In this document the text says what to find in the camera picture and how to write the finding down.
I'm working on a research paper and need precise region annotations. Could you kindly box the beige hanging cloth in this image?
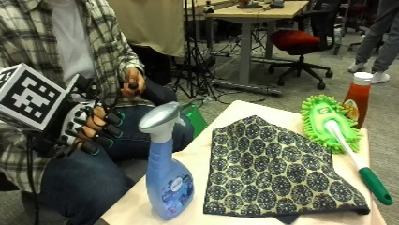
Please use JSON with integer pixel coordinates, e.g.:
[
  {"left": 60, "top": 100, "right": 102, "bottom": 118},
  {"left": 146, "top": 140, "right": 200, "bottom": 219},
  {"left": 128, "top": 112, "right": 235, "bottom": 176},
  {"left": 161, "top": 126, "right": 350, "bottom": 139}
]
[{"left": 106, "top": 0, "right": 188, "bottom": 58}]

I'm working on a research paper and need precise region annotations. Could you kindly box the red sauce bottle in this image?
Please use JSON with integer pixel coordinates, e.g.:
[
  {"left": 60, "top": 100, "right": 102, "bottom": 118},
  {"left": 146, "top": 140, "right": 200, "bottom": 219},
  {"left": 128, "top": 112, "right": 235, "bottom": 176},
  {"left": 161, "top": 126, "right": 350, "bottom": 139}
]
[{"left": 342, "top": 71, "right": 374, "bottom": 130}]

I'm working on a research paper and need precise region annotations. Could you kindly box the green plastic object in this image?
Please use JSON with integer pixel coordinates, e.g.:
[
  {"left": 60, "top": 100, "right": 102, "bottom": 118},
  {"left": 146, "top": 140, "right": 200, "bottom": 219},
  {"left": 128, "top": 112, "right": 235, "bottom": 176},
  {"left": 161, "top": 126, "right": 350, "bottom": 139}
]
[{"left": 181, "top": 103, "right": 210, "bottom": 139}]

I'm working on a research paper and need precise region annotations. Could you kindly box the black floor cable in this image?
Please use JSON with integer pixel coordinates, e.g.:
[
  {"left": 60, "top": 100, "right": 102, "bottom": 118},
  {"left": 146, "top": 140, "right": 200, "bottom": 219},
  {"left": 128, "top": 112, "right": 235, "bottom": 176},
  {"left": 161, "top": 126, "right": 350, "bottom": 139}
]
[{"left": 194, "top": 87, "right": 270, "bottom": 106}]

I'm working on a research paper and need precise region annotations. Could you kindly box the patterned dark blue cloth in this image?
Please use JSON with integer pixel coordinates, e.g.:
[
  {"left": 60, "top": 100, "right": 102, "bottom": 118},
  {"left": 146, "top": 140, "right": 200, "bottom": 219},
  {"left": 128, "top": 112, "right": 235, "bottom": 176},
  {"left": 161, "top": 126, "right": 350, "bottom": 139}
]
[{"left": 202, "top": 114, "right": 371, "bottom": 225}]

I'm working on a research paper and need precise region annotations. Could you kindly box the light wooden desk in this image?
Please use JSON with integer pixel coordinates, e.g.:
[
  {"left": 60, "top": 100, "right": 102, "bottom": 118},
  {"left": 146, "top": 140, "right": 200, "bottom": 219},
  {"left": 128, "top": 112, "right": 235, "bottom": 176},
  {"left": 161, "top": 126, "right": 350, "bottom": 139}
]
[{"left": 206, "top": 0, "right": 311, "bottom": 98}]

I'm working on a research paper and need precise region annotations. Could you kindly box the black tripod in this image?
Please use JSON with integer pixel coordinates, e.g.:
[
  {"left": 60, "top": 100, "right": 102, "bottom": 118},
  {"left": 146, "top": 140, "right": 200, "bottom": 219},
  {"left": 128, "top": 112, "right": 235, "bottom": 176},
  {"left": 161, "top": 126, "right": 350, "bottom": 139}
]
[{"left": 170, "top": 0, "right": 221, "bottom": 101}]

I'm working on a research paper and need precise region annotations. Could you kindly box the green duster brush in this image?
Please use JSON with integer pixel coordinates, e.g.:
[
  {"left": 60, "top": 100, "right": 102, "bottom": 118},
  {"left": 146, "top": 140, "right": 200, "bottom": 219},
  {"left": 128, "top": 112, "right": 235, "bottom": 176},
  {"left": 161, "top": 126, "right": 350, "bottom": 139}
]
[{"left": 299, "top": 94, "right": 394, "bottom": 206}]

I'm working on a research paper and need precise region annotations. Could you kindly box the person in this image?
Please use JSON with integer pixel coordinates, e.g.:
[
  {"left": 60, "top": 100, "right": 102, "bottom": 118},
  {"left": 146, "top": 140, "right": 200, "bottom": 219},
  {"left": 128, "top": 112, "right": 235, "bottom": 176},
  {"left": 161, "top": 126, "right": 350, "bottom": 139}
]
[
  {"left": 0, "top": 0, "right": 197, "bottom": 225},
  {"left": 347, "top": 0, "right": 399, "bottom": 85}
]

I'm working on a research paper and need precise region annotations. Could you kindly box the blue spray bottle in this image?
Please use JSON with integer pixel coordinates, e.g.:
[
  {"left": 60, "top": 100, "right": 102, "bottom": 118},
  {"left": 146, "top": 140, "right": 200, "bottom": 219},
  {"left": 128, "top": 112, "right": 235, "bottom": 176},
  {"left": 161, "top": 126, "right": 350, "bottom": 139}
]
[{"left": 137, "top": 101, "right": 196, "bottom": 221}]

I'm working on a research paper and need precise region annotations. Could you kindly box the red office chair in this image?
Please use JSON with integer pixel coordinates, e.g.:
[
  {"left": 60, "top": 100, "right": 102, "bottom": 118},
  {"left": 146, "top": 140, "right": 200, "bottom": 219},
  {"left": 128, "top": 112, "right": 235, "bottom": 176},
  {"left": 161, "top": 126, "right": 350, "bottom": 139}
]
[{"left": 267, "top": 29, "right": 335, "bottom": 91}]

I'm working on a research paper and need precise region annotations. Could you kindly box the white marker cube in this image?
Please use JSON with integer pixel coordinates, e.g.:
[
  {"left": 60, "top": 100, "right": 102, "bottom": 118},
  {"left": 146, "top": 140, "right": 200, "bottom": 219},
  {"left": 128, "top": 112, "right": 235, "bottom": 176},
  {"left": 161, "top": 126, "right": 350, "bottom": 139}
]
[{"left": 0, "top": 62, "right": 69, "bottom": 131}]

